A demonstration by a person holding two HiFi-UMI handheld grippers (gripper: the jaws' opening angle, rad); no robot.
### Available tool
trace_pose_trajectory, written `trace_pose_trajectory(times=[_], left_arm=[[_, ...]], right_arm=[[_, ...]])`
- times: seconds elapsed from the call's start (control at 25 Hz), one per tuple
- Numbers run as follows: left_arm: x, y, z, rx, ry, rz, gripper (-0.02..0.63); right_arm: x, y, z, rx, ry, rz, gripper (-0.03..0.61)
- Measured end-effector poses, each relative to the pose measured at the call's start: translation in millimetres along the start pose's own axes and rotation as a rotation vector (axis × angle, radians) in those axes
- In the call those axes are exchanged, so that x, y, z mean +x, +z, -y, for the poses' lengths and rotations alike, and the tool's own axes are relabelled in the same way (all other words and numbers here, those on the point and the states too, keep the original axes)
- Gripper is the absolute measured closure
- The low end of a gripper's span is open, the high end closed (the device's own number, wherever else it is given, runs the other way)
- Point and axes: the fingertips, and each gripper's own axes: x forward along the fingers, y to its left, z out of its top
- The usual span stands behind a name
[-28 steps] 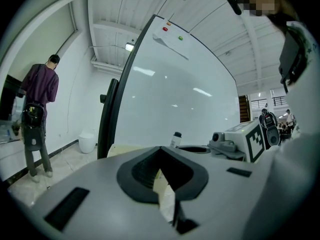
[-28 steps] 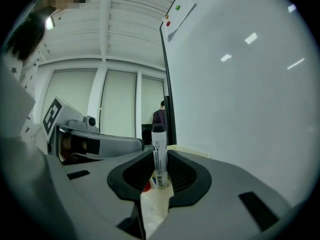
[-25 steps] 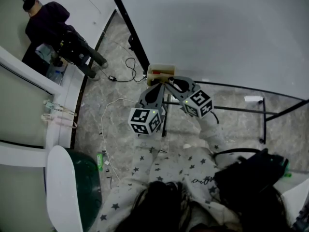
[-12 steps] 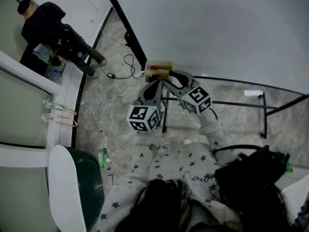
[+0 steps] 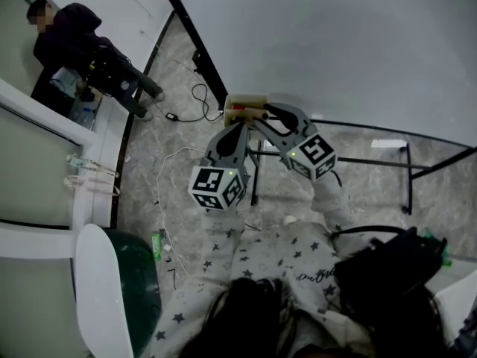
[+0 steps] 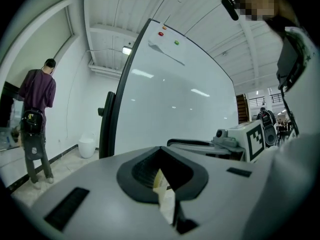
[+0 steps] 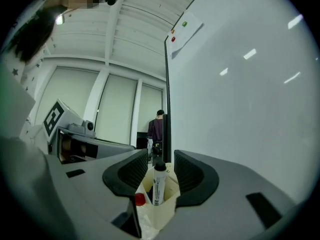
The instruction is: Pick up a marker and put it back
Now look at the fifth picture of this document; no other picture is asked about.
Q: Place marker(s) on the white paper on floor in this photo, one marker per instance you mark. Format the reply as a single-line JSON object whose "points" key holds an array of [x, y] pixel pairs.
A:
{"points": [[387, 144]]}

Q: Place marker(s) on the person's left forearm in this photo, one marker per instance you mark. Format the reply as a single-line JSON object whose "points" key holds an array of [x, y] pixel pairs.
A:
{"points": [[220, 237]]}

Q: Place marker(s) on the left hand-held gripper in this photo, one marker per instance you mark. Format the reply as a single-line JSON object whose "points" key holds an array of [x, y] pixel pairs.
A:
{"points": [[216, 185]]}

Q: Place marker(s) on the clear plastic bottles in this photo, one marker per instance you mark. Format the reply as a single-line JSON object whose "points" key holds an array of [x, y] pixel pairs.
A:
{"points": [[85, 114]]}

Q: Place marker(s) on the large white whiteboard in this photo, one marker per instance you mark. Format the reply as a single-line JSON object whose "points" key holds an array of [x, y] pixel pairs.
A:
{"points": [[335, 50]]}

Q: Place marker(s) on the white roller blind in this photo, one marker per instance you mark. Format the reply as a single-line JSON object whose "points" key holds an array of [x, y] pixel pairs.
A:
{"points": [[13, 43], [33, 304], [33, 170]]}

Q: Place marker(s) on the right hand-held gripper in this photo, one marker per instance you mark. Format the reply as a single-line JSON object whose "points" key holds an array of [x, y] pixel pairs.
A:
{"points": [[313, 155]]}

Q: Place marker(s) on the person's right forearm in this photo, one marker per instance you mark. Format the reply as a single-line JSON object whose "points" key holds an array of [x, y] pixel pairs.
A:
{"points": [[331, 203]]}

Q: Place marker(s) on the beige box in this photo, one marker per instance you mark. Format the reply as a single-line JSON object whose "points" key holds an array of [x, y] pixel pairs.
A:
{"points": [[246, 99]]}

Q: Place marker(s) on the black bag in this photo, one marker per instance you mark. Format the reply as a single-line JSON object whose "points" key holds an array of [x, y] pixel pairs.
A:
{"points": [[391, 274]]}

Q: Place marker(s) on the green and white chair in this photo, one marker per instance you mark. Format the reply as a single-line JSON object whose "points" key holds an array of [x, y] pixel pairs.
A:
{"points": [[134, 274]]}

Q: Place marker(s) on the green packet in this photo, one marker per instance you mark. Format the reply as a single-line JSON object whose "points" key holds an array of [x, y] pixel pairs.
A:
{"points": [[156, 244]]}

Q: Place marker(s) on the person's star-patterned grey sweater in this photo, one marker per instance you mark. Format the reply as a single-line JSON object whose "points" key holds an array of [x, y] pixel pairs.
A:
{"points": [[283, 252]]}

